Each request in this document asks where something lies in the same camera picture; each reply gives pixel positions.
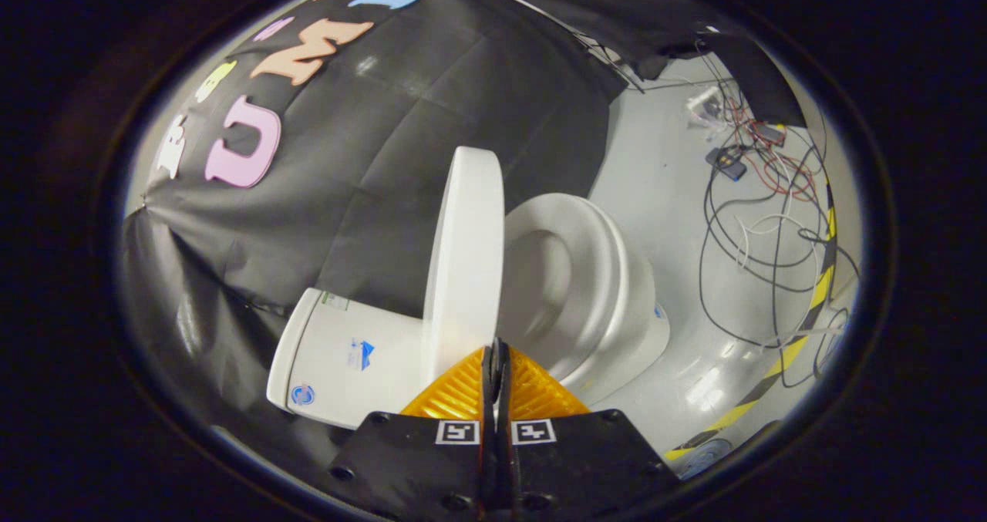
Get small black device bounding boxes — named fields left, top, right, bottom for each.
left=706, top=146, right=747, bottom=181

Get white toilet lid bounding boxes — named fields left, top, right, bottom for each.
left=423, top=146, right=506, bottom=388

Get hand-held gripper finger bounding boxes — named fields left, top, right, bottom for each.
left=328, top=338, right=498, bottom=519
left=493, top=338, right=679, bottom=517

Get white toilet with tank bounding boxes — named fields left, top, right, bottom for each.
left=266, top=193, right=672, bottom=430

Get thin dark stand pole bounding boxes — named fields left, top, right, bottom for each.
left=569, top=30, right=647, bottom=93

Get black backdrop cloth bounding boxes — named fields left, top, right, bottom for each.
left=116, top=0, right=807, bottom=461

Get yellow black floor tape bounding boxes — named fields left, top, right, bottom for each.
left=663, top=183, right=838, bottom=461

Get tangle of black cables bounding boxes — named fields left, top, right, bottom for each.
left=698, top=36, right=861, bottom=388

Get clear plastic bag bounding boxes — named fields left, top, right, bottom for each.
left=685, top=85, right=730, bottom=131

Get white toilet seat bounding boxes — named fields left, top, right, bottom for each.
left=497, top=193, right=635, bottom=384

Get red wires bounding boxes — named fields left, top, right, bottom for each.
left=725, top=98, right=818, bottom=200

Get black box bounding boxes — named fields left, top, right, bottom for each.
left=717, top=30, right=807, bottom=128

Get white cable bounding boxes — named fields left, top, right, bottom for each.
left=733, top=212, right=820, bottom=270

